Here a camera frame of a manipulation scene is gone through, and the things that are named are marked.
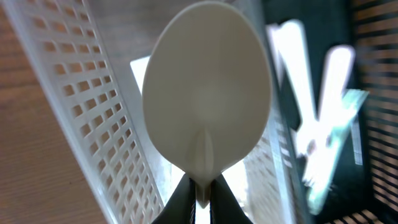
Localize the clear plastic basket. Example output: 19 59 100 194
0 0 299 224

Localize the white plastic spoon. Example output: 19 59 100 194
142 1 272 207

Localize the white plastic fork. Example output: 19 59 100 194
266 19 317 157
295 45 355 186

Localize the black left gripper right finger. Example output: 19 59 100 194
210 174 252 224

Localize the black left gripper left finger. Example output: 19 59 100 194
152 174 196 224

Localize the dark green plastic basket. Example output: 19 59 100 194
262 1 397 223

